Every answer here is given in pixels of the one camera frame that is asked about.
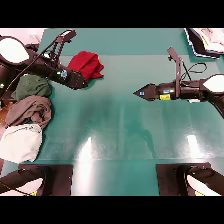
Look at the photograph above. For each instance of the white garment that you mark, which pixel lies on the white garment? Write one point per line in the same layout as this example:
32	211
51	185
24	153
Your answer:
213	38
20	143

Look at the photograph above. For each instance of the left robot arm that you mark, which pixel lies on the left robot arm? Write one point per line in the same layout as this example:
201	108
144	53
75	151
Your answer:
31	63

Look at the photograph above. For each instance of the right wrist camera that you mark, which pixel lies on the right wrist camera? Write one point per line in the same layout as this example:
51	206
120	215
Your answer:
178	71

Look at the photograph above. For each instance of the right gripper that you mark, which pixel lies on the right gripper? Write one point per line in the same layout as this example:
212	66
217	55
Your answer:
165	91

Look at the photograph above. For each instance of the black garment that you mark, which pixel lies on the black garment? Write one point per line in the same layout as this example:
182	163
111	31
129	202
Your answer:
196	46

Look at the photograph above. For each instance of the green garment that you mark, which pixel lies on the green garment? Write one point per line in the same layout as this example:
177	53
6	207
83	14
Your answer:
31	86

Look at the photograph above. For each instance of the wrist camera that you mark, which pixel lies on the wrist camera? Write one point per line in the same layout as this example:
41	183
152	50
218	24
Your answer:
63	36
178	71

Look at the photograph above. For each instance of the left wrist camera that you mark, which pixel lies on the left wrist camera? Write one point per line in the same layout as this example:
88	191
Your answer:
63	36

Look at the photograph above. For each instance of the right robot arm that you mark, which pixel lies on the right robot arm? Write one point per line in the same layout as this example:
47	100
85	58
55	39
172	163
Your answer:
213	95

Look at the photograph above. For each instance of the brown garment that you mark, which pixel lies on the brown garment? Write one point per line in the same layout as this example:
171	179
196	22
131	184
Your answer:
31	108

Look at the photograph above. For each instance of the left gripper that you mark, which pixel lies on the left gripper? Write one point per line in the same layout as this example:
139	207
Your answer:
74	80

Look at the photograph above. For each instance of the red T-shirt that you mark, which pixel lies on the red T-shirt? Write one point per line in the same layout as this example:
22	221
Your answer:
86	64

